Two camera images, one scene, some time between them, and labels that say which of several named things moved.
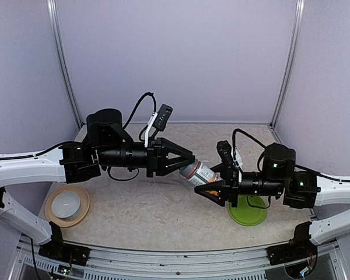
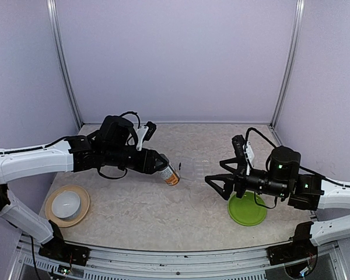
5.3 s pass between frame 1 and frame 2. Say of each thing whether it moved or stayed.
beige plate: stayed
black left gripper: moved
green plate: stayed
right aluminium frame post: stayed
